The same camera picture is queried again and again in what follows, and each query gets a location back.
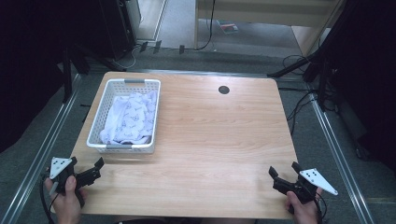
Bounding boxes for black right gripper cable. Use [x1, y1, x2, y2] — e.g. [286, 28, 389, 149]
[313, 191, 329, 224]

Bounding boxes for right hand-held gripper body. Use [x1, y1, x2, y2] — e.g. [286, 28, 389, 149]
[273, 167, 340, 205]

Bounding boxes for white floor cable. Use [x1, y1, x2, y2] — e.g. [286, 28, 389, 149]
[120, 43, 139, 70]

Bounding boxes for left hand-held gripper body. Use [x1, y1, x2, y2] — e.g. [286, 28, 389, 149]
[46, 156, 102, 194]

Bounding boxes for white patterned cloth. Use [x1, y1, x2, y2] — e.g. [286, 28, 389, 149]
[99, 90, 159, 146]

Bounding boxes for black floor cables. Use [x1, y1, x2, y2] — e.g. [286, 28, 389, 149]
[277, 54, 320, 136]

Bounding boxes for black tower cabinet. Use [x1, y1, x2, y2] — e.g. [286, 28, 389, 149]
[98, 0, 142, 62]

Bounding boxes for black tripod stand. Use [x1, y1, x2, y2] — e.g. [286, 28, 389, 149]
[266, 50, 332, 112]

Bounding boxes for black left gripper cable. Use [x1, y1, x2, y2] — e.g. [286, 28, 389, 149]
[39, 174, 61, 224]

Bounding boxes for black metal stand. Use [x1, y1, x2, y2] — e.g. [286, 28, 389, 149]
[61, 45, 127, 105]

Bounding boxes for metal floor rail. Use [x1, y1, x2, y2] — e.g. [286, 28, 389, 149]
[306, 81, 376, 224]
[0, 74, 83, 224]
[125, 68, 312, 82]

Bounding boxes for white plastic perforated basket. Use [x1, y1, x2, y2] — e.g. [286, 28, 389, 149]
[86, 77, 163, 155]

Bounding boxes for magazine with red cover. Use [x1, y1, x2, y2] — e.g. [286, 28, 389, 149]
[217, 20, 240, 35]

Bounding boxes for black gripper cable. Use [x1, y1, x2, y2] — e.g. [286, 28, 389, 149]
[313, 191, 329, 224]
[39, 174, 61, 224]

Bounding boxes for person's right hand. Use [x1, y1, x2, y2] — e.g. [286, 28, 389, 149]
[284, 187, 324, 224]

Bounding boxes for dark curtain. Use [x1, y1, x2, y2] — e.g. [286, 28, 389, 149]
[311, 0, 396, 172]
[0, 0, 106, 154]

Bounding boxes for person's left hand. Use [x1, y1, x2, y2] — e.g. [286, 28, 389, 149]
[44, 175, 89, 224]

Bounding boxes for black hanging cable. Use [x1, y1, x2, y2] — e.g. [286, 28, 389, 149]
[197, 0, 217, 51]

